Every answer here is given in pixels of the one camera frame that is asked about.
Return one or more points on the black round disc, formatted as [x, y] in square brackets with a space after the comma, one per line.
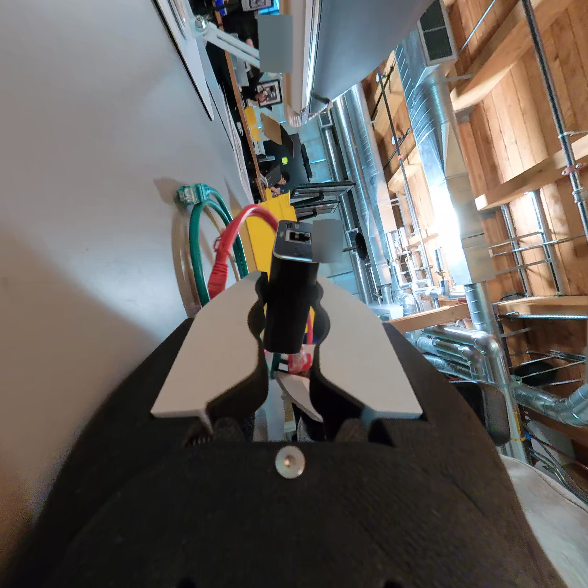
[360, 244]

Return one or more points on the black and wood panel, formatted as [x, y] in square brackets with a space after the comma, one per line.
[275, 131]

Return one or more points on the black computer monitor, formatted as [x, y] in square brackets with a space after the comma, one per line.
[294, 160]

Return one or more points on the black network adapter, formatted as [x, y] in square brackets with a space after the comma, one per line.
[289, 303]

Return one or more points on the small yellow bin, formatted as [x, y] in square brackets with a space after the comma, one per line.
[253, 124]

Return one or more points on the black tilted monitor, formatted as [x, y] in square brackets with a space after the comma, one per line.
[321, 189]
[317, 207]

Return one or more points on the silver ventilation pipes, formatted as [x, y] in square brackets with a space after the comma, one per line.
[487, 349]

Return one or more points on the long work table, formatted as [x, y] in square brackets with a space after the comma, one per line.
[243, 128]

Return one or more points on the small marker board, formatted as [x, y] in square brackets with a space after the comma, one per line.
[269, 93]

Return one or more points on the wooden beam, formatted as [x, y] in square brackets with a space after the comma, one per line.
[427, 317]

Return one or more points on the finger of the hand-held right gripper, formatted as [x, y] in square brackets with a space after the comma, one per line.
[301, 395]

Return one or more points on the white metal stand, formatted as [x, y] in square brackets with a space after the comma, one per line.
[183, 46]

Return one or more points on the silver ceiling duct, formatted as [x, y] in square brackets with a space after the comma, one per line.
[363, 183]

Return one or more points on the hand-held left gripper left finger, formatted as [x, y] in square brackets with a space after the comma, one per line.
[216, 349]

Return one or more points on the white air vent grille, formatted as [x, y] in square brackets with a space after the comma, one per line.
[438, 32]

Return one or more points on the large yellow plastic bin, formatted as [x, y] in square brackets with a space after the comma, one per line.
[262, 243]

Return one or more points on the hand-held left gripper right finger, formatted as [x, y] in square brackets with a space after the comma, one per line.
[367, 358]

